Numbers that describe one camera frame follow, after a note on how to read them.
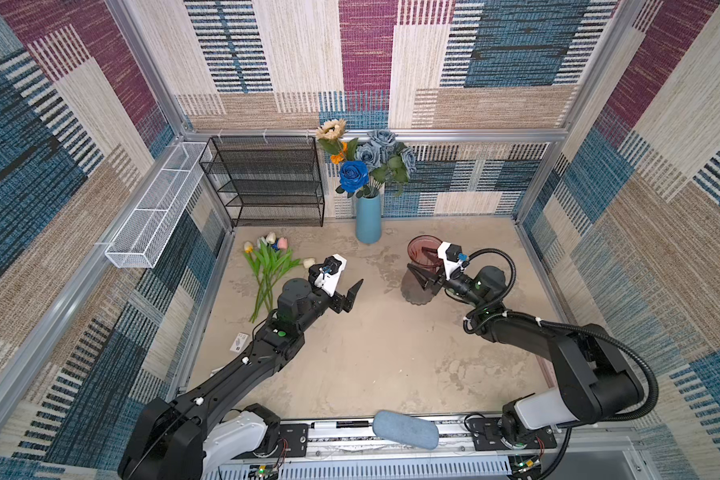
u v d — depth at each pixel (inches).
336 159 36.7
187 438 15.2
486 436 28.7
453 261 26.7
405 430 28.5
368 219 41.5
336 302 27.0
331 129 33.4
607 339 17.2
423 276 29.2
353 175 27.6
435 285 28.3
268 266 41.2
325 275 25.4
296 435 29.6
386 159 35.8
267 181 43.8
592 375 17.4
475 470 27.6
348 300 27.5
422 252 31.2
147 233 36.8
